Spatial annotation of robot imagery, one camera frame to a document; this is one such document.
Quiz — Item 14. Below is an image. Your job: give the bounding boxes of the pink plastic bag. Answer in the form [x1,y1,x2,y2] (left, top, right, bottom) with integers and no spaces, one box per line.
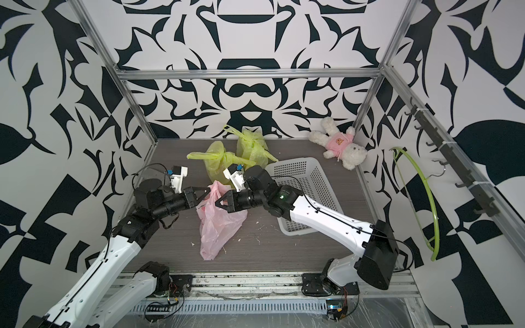
[196,180,248,260]

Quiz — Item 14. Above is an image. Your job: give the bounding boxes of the white plastic basket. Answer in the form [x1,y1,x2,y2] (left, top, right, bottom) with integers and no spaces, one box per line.
[266,157,343,236]

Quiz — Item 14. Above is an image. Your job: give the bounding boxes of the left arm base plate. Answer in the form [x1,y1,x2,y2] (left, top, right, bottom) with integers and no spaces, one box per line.
[168,274,194,298]

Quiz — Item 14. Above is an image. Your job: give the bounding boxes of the green plastic bag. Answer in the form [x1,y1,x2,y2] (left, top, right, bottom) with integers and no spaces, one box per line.
[187,141,256,185]
[223,125,278,168]

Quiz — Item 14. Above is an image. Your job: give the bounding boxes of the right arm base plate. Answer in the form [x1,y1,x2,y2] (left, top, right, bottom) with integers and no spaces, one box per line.
[302,273,360,297]

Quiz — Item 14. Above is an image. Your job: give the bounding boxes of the black wall hook rack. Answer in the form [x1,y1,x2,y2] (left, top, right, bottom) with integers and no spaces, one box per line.
[407,105,500,217]

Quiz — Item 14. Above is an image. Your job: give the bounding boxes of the green hoop hanger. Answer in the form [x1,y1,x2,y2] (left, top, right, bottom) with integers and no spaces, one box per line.
[390,147,440,262]

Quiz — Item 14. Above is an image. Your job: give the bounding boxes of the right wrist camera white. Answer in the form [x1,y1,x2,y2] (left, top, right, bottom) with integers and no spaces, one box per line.
[223,164,246,192]

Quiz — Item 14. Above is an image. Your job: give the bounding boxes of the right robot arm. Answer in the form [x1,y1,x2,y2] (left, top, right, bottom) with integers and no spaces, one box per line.
[215,165,399,293]

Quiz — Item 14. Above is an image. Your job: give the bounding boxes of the white plush bunny pink shirt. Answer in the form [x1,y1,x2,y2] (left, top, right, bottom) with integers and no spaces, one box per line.
[308,117,367,171]

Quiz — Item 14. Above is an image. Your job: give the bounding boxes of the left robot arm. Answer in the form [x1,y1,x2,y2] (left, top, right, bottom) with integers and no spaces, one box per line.
[25,178,211,327]

